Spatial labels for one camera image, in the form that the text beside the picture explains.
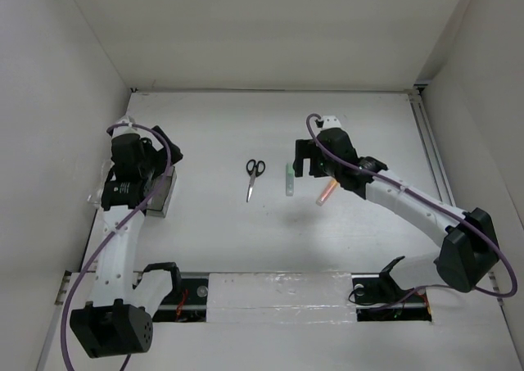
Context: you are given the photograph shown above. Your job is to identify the clear plastic container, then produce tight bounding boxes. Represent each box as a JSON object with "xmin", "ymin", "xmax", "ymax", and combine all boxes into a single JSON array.
[{"xmin": 87, "ymin": 159, "xmax": 114, "ymax": 208}]

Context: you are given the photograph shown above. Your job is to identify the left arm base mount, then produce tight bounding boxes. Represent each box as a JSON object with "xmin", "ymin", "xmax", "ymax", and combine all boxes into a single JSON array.
[{"xmin": 152, "ymin": 273, "xmax": 210, "ymax": 323}]

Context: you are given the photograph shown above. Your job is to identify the aluminium rail right edge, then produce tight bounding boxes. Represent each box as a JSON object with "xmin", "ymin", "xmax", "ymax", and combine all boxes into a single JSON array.
[{"xmin": 408, "ymin": 84, "xmax": 455, "ymax": 206}]

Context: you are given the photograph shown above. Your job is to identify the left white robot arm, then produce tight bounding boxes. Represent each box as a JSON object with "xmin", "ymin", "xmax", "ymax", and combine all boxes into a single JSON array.
[{"xmin": 61, "ymin": 117, "xmax": 183, "ymax": 359}]

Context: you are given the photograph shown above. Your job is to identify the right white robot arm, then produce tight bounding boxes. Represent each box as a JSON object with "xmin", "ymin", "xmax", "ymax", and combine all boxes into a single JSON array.
[{"xmin": 293, "ymin": 125, "xmax": 501, "ymax": 301}]

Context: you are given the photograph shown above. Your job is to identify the yellow orange highlighter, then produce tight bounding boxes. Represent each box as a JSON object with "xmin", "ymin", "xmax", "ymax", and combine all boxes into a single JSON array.
[{"xmin": 316, "ymin": 179, "xmax": 339, "ymax": 206}]

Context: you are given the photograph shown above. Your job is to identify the green capped marker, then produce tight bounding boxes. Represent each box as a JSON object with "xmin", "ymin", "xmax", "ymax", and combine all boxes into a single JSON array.
[{"xmin": 286, "ymin": 162, "xmax": 295, "ymax": 197}]

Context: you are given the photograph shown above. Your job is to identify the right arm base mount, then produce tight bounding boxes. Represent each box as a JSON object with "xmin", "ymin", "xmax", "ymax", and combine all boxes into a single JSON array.
[{"xmin": 348, "ymin": 256, "xmax": 432, "ymax": 322}]

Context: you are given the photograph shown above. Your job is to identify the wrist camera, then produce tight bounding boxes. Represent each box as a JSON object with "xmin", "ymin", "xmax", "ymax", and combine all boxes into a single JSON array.
[
  {"xmin": 317, "ymin": 115, "xmax": 341, "ymax": 130},
  {"xmin": 108, "ymin": 115, "xmax": 138, "ymax": 138}
]

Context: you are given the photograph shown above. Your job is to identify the black handled scissors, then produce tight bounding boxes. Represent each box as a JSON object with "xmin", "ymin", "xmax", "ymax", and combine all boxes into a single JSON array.
[{"xmin": 246, "ymin": 159, "xmax": 265, "ymax": 202}]

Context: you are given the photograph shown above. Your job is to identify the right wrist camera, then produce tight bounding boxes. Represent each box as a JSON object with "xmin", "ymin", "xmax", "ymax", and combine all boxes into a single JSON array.
[{"xmin": 317, "ymin": 115, "xmax": 341, "ymax": 130}]

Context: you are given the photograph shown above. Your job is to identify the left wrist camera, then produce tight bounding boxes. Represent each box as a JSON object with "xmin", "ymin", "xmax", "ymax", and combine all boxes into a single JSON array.
[{"xmin": 108, "ymin": 115, "xmax": 138, "ymax": 138}]

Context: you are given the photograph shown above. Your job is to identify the grey smoked plastic container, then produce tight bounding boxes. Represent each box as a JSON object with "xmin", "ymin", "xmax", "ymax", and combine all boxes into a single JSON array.
[{"xmin": 146, "ymin": 166, "xmax": 177, "ymax": 218}]

